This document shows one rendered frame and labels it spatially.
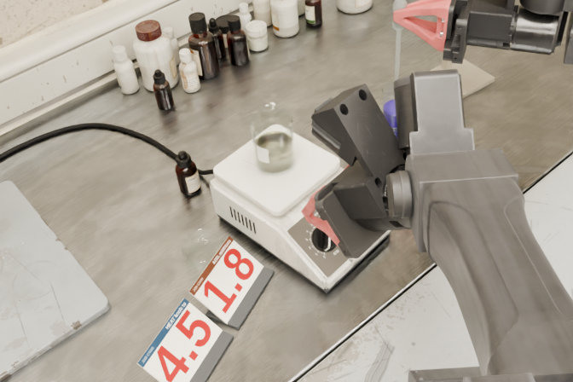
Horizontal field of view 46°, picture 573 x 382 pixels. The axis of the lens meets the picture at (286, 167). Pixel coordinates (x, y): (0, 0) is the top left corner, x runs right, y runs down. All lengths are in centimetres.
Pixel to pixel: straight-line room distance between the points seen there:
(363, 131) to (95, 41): 66
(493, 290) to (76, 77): 91
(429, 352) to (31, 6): 77
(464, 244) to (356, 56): 80
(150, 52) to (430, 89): 64
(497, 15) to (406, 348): 41
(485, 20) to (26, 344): 66
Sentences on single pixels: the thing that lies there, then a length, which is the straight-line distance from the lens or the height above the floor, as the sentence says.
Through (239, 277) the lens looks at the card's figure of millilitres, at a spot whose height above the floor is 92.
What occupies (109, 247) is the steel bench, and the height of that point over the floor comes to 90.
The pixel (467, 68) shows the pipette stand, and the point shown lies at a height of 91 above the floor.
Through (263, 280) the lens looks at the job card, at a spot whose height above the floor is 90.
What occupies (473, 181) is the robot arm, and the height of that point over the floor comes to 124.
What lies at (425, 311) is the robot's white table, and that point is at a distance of 81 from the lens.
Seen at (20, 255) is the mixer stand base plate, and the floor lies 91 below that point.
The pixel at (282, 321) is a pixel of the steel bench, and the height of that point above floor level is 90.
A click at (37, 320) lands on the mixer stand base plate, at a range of 87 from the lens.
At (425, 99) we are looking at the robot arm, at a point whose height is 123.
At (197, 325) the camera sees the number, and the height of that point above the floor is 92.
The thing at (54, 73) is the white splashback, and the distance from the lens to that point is 115.
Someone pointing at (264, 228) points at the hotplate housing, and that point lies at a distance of 82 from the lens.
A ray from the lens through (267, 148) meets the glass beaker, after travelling 80.
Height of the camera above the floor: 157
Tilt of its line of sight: 43 degrees down
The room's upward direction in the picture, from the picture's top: 6 degrees counter-clockwise
